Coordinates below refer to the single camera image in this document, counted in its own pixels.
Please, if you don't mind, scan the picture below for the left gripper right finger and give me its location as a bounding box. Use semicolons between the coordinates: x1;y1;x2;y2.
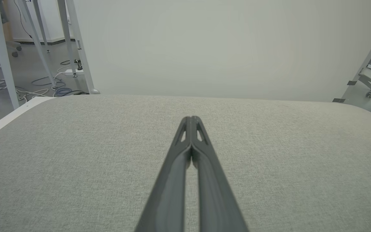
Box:
190;116;250;232

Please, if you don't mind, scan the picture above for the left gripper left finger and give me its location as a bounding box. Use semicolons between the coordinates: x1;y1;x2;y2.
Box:
134;116;193;232

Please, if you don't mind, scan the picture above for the grey fabric sofa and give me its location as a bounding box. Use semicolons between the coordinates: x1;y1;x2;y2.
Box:
0;94;371;232

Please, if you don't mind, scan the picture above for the white partition panel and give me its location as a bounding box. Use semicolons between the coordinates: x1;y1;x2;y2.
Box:
64;0;371;103

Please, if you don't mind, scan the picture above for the grey table leg with foot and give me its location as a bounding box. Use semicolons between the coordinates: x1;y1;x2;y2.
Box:
17;0;59;90
57;0;78;78

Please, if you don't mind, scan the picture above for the white chair base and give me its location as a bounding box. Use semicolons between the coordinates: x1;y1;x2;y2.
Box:
357;66;371;99

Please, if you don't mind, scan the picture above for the thick white table leg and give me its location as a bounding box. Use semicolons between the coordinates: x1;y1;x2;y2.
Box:
0;0;20;110

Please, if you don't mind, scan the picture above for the blue floor cable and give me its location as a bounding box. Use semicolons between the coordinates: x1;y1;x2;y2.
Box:
31;76;74;97

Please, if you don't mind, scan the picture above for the white floor cable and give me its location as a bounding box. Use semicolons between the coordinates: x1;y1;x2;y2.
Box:
14;64;71;102

